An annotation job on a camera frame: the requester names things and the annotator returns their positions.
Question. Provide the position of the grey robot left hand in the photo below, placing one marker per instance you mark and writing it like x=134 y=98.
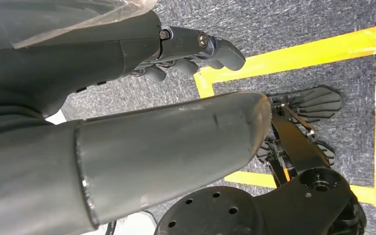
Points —
x=175 y=146

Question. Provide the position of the clear film on left hand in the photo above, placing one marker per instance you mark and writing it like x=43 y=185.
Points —
x=61 y=16

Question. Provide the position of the black robot leg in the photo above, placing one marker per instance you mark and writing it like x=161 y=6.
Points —
x=304 y=201

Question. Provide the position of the black robot foot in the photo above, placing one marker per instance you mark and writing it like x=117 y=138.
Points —
x=317 y=103

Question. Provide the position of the yellow floor tape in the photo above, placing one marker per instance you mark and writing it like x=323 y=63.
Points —
x=304 y=50

